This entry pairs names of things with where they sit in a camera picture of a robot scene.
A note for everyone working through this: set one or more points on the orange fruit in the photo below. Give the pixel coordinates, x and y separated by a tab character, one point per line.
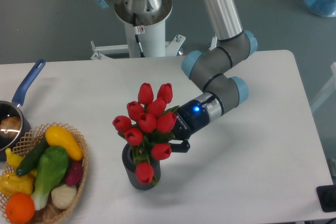
20	208

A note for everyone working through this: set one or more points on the black device at edge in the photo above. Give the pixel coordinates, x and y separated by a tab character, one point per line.
326	195

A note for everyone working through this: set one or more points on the blue handled saucepan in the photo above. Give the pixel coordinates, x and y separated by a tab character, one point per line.
12	108

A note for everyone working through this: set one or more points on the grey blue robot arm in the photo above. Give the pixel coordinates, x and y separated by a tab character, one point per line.
207	70

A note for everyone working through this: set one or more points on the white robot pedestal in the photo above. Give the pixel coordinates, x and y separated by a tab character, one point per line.
145	29

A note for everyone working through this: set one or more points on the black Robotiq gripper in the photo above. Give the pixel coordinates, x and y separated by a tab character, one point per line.
191	117

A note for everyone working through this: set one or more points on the green bok choy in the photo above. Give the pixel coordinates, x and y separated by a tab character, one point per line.
51	169

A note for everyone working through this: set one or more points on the dark grey ribbed vase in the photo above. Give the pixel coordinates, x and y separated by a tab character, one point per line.
130	166

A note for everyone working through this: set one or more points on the yellow banana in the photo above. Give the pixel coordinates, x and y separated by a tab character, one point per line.
14	160

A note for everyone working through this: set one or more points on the green cucumber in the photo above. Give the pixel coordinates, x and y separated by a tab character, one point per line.
30	161

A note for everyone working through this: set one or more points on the purple red onion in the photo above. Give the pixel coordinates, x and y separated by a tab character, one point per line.
74	174

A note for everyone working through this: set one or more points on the woven wicker basket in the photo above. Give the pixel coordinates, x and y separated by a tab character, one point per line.
49	214

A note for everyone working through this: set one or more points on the yellow squash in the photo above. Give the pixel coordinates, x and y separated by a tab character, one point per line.
58	136

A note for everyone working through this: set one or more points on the red tulip bouquet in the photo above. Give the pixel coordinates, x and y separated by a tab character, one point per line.
147	128

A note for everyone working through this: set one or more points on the white garlic bulb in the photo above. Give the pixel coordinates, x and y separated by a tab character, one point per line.
63	196

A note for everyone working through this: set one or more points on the yellow orange gourd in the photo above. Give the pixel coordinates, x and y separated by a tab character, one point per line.
11	184

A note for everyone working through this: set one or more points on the white frame at right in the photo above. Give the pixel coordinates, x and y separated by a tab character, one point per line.
327	89

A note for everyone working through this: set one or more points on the brown bread in pan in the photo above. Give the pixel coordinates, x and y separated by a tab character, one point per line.
10	127

